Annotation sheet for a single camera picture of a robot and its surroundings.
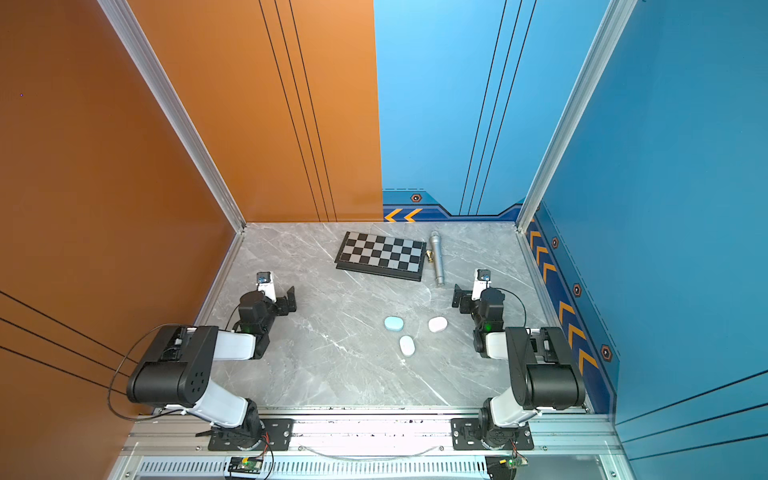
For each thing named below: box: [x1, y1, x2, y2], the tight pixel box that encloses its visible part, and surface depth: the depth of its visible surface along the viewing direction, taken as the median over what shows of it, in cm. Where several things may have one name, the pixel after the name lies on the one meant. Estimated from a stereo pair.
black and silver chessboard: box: [334, 231, 427, 282], surface depth 107 cm
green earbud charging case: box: [398, 334, 416, 357], surface depth 88 cm
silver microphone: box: [431, 231, 444, 286], surface depth 110 cm
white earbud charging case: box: [427, 316, 448, 333], surface depth 93 cm
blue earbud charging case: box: [384, 316, 404, 332], surface depth 93 cm
